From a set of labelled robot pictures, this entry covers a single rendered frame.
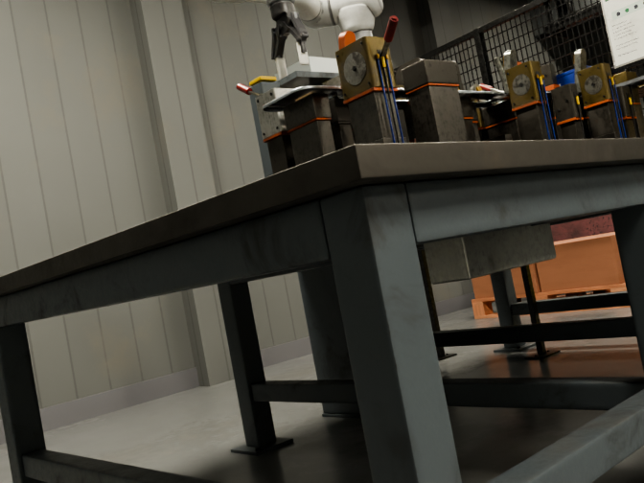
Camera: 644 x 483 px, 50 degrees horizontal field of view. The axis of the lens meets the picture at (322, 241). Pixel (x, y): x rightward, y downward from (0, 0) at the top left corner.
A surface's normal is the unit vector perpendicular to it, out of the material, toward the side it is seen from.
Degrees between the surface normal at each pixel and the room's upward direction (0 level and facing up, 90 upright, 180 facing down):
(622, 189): 90
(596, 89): 90
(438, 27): 90
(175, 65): 90
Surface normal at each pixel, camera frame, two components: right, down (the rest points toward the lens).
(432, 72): 0.62, -0.15
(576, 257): -0.78, 0.12
